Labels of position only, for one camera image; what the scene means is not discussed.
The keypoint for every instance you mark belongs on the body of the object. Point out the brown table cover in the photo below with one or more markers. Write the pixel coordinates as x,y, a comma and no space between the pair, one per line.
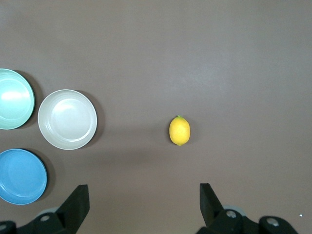
219,73

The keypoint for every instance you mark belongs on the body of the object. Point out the blue plate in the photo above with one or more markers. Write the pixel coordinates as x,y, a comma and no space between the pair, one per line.
19,178

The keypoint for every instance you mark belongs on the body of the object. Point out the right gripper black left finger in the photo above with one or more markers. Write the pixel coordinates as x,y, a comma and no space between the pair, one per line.
73,212

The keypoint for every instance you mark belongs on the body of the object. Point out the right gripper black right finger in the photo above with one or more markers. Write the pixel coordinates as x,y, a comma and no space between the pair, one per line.
212,214

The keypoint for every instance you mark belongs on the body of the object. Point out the yellow lemon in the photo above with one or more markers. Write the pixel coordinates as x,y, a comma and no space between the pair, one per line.
180,131

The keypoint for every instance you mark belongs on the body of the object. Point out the green plate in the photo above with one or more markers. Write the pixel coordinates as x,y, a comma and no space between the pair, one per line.
12,100

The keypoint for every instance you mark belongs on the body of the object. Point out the beige plate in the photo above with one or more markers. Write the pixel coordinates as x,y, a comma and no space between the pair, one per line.
67,119

